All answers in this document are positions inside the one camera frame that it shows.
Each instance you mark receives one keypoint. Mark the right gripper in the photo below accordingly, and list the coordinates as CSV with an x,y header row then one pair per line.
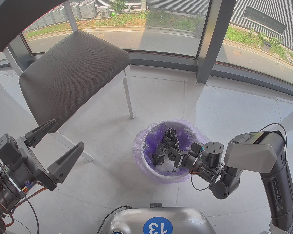
x,y
189,161

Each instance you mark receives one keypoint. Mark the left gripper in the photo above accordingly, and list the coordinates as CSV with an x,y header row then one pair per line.
x,y
26,167

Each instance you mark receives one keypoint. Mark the black plastic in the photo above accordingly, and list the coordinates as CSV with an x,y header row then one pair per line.
x,y
169,135

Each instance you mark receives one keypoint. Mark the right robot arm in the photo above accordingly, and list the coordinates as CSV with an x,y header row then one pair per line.
x,y
254,155

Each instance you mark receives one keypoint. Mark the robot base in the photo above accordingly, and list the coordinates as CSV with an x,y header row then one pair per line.
x,y
161,220

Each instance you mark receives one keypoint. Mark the white trash bin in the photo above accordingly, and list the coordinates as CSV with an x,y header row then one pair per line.
x,y
171,177

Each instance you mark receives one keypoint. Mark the purple plastic bag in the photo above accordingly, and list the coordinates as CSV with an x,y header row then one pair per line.
x,y
151,140

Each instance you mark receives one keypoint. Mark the grey chair with white legs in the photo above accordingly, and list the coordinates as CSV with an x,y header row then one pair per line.
x,y
68,67

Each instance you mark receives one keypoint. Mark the window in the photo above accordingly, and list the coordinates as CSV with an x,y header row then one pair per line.
x,y
175,21

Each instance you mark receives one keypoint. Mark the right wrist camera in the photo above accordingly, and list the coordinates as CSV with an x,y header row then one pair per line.
x,y
197,147

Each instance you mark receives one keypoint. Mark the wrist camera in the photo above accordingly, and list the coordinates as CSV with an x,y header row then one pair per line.
x,y
197,147
7,146

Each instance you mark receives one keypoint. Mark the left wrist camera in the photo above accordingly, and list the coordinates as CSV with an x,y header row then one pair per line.
x,y
7,146

